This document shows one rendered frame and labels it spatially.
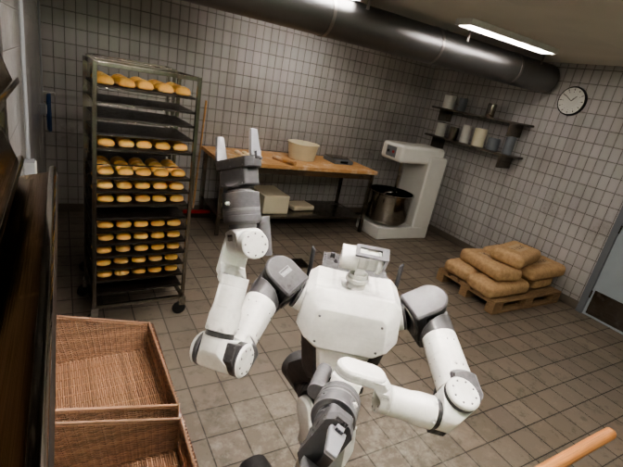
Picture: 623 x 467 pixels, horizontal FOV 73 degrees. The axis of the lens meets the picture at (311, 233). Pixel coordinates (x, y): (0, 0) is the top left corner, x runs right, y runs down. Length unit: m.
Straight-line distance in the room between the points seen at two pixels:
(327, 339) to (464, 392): 0.35
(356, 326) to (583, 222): 4.69
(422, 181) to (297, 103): 2.04
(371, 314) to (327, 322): 0.11
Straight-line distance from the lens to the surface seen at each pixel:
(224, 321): 0.95
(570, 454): 1.24
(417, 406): 0.99
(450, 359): 1.10
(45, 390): 0.70
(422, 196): 6.15
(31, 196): 1.54
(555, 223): 5.76
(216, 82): 5.48
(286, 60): 5.80
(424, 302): 1.17
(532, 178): 5.93
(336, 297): 1.10
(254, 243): 0.94
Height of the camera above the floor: 1.89
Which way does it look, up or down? 20 degrees down
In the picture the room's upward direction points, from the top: 11 degrees clockwise
